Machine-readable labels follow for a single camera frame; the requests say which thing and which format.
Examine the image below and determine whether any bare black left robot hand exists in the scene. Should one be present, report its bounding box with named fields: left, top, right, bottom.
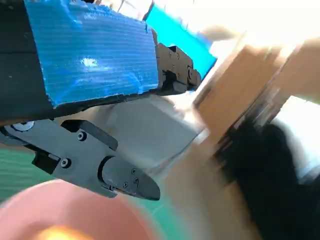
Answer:
left=0, top=0, right=203, bottom=201

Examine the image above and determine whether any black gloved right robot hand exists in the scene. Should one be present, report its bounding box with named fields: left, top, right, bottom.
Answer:
left=219, top=123, right=320, bottom=240

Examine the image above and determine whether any pink bowl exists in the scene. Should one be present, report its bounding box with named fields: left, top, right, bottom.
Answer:
left=0, top=178, right=156, bottom=240

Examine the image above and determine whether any round toy bread bun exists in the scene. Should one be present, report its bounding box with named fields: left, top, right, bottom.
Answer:
left=32, top=221, right=98, bottom=240

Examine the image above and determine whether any green cutting mat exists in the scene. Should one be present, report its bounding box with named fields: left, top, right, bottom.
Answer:
left=0, top=147, right=176, bottom=240

